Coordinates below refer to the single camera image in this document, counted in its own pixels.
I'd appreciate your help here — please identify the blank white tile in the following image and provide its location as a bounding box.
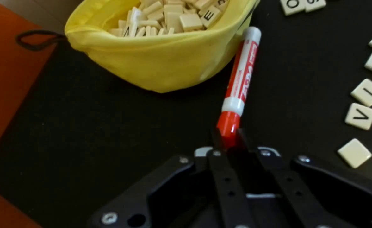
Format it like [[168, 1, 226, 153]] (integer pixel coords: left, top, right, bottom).
[[336, 137, 372, 170]]

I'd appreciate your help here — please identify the heap of wooden letter tiles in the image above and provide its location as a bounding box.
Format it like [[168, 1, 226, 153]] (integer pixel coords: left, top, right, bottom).
[[107, 0, 234, 38]]

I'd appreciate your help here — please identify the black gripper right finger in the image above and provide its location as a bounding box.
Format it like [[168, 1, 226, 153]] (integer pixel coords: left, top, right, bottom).
[[235, 128, 372, 228]]

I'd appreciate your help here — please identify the red whiteboard marker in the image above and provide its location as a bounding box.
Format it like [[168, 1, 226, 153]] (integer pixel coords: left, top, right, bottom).
[[215, 25, 263, 149]]

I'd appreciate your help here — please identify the orange fabric sofa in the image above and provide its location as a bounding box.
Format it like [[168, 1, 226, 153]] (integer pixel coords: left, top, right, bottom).
[[0, 0, 60, 228]]

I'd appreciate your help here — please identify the white letter tile S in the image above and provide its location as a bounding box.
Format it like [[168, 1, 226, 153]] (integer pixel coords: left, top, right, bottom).
[[303, 0, 327, 13]]

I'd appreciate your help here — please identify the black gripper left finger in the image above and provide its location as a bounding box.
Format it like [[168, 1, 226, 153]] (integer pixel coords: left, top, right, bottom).
[[88, 125, 254, 228]]

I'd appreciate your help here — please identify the white letter tile O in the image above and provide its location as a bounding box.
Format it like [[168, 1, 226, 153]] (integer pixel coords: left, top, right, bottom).
[[278, 0, 310, 18]]

